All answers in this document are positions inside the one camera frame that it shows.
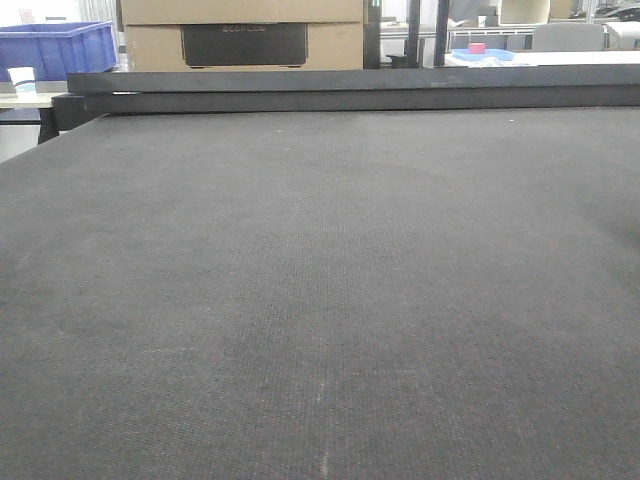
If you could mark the black conveyor belt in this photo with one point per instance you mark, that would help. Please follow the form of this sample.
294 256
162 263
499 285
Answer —
407 295

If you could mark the large cardboard box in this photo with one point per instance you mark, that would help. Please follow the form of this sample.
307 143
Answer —
180 36

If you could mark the blue flat tray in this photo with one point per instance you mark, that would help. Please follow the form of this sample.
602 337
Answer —
467 56

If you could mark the red tape roll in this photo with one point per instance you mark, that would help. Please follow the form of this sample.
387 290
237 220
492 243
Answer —
476 48

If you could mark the beige side table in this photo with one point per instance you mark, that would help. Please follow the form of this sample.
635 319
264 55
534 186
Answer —
42 103

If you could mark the blue plastic crate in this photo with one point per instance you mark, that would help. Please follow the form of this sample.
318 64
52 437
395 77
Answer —
54 50

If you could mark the white paper cup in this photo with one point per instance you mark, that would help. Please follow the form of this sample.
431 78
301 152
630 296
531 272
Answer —
23 80

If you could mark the black vertical post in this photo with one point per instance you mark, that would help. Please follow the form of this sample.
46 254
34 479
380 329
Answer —
413 39

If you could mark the black conveyor side rail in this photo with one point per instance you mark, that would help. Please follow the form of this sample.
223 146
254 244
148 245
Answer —
209 102

